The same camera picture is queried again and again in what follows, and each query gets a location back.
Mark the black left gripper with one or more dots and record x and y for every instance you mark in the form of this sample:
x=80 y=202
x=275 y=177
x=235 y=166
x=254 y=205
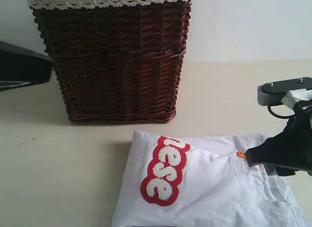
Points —
x=21 y=67

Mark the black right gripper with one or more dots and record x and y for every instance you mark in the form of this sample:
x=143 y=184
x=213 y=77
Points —
x=290 y=150

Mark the white t-shirt with red lettering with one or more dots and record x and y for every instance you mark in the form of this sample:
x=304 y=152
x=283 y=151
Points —
x=201 y=182

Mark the dark red wicker basket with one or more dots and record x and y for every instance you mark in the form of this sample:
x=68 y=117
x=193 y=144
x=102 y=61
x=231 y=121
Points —
x=117 y=64

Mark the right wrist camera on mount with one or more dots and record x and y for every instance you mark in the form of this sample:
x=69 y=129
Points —
x=287 y=92

